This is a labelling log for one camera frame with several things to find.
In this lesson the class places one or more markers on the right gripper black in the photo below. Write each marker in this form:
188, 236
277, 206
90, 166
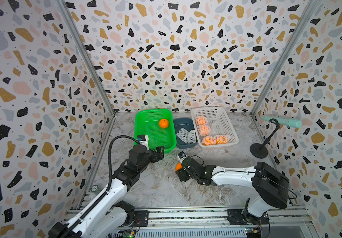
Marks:
181, 175

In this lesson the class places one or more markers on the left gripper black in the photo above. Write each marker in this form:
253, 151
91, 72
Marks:
154, 152

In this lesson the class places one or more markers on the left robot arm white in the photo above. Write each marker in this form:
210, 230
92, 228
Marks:
107, 211

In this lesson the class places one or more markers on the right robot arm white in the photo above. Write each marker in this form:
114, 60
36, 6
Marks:
271, 186

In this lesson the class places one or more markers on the green plastic mesh basket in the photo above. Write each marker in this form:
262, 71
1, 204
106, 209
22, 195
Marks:
147, 123

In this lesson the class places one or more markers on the dark teal plastic bin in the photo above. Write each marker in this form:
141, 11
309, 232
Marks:
186, 123

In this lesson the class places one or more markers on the white plastic mesh basket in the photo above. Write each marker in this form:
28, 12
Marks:
219, 122

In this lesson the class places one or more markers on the green patterned tape roll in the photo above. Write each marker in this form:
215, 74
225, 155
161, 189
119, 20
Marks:
94, 188

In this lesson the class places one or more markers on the black microphone stand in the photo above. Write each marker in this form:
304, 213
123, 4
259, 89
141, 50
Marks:
259, 150

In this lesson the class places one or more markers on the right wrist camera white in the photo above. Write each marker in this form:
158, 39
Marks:
181, 156

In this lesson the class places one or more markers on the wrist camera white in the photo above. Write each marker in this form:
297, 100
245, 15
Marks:
143, 140
181, 156

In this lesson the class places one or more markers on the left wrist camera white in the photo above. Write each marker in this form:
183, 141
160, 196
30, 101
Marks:
143, 140

